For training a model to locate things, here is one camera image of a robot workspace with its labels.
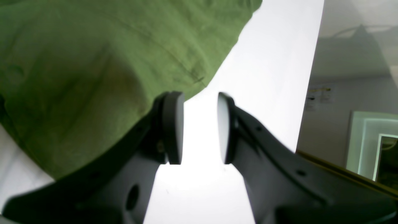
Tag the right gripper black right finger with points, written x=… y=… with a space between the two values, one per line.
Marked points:
x=284 y=188

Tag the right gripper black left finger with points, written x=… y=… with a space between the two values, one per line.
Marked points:
x=116 y=187

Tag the olive green T-shirt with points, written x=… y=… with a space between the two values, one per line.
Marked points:
x=76 y=75

